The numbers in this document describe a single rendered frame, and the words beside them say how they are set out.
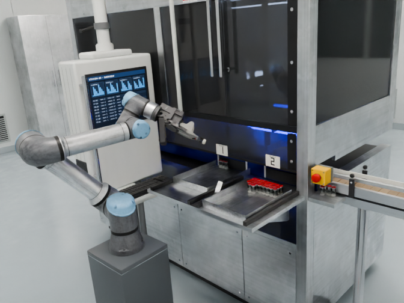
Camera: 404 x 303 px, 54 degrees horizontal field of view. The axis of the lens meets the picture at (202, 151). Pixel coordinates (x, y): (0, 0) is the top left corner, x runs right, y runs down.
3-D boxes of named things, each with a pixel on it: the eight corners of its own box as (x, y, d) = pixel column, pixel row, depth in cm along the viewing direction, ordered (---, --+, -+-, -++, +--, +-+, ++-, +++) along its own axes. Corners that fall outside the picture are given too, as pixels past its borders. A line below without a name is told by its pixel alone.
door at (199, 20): (171, 108, 244) (161, 6, 226) (227, 116, 212) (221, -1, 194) (169, 108, 244) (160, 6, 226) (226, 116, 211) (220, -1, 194)
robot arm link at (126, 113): (118, 133, 165) (131, 110, 165) (109, 128, 174) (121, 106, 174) (133, 141, 169) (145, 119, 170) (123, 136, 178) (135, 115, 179)
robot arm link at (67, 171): (118, 226, 174) (11, 153, 144) (106, 214, 186) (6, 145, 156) (135, 204, 176) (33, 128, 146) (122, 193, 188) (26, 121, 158)
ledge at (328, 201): (323, 191, 196) (323, 187, 195) (348, 198, 187) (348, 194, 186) (308, 201, 187) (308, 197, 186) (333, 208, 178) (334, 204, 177)
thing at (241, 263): (184, 193, 421) (177, 112, 395) (381, 264, 278) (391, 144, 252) (101, 230, 355) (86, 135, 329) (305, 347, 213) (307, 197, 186)
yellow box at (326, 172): (318, 178, 187) (318, 163, 185) (332, 181, 182) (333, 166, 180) (310, 183, 182) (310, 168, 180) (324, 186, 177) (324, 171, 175)
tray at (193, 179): (216, 165, 238) (215, 159, 236) (250, 174, 220) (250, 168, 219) (173, 183, 215) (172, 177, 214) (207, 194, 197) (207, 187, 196)
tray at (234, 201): (249, 183, 206) (248, 177, 205) (291, 196, 188) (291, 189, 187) (202, 206, 184) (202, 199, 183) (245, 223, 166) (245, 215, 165)
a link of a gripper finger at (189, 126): (202, 125, 167) (183, 116, 169) (195, 137, 166) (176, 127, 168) (202, 128, 170) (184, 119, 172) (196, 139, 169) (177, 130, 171)
